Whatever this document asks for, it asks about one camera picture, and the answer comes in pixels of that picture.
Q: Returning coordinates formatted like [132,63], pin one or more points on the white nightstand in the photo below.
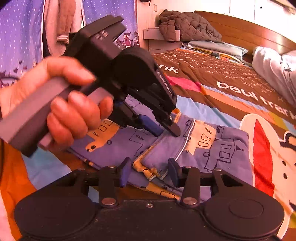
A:
[159,42]

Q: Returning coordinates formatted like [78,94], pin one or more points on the brown quilted jacket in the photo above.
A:
[189,25]

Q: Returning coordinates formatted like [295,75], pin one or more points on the person's left hand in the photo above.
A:
[69,115]

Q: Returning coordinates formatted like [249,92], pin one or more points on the blue printed pants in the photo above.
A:
[219,148]

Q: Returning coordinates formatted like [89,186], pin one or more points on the grey duvet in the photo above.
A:
[268,67]

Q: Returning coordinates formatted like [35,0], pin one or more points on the small dark object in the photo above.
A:
[214,54]

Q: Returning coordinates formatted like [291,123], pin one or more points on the wooden headboard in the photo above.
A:
[254,34]

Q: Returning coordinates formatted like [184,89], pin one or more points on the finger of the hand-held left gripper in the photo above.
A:
[150,125]
[172,126]

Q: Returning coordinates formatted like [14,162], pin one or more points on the light blue pillow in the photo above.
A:
[215,47]

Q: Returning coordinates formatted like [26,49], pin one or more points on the colourful printed bedspread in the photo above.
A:
[208,102]

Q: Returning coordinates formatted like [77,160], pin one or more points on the narrow blue printed curtain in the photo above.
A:
[108,9]

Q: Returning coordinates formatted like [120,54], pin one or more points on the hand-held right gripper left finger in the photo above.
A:
[124,172]

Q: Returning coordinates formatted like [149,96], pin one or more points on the pink quilted jacket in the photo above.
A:
[66,20]

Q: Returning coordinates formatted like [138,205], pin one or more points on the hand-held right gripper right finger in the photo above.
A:
[173,172]

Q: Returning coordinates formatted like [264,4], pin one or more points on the pale fleece coat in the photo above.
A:
[49,27]

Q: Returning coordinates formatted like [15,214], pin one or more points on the wide blue printed curtain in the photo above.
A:
[20,34]

